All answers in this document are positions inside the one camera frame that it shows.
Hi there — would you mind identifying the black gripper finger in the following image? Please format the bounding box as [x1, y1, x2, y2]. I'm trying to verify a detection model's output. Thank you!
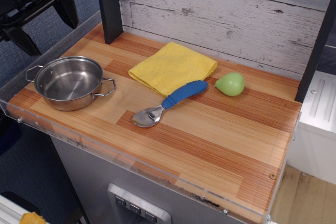
[9, 27, 41, 56]
[54, 0, 79, 29]

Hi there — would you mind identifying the blue handled metal spoon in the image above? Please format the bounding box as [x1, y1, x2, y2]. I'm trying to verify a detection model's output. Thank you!
[132, 80, 208, 128]

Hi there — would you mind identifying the stainless steel pot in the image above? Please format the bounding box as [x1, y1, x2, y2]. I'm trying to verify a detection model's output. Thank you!
[25, 56, 117, 111]

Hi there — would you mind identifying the yellow folded cloth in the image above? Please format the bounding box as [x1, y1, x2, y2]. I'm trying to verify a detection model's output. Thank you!
[128, 42, 217, 97]

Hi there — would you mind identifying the yellow object bottom left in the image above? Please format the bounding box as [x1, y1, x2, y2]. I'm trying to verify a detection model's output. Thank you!
[19, 212, 47, 224]

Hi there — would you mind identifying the green plastic pear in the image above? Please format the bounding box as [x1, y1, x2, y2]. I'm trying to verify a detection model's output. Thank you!
[215, 72, 245, 97]

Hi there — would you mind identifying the silver dispenser button panel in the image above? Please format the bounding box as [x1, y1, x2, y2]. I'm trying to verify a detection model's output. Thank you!
[107, 183, 172, 223]

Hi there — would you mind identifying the clear acrylic table guard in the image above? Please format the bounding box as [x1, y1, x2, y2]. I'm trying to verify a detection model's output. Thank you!
[0, 11, 302, 223]

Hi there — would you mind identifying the white aluminium block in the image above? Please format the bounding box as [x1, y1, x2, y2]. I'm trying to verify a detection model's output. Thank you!
[287, 71, 335, 184]

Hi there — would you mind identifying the dark left vertical post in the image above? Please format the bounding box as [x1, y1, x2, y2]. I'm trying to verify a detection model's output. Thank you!
[99, 0, 123, 44]

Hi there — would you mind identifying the dark vertical post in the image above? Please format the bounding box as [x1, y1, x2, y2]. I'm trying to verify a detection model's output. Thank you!
[295, 0, 336, 103]
[99, 0, 123, 44]

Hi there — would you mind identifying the dark right vertical post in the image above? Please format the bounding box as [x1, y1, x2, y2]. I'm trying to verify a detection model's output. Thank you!
[295, 0, 336, 103]

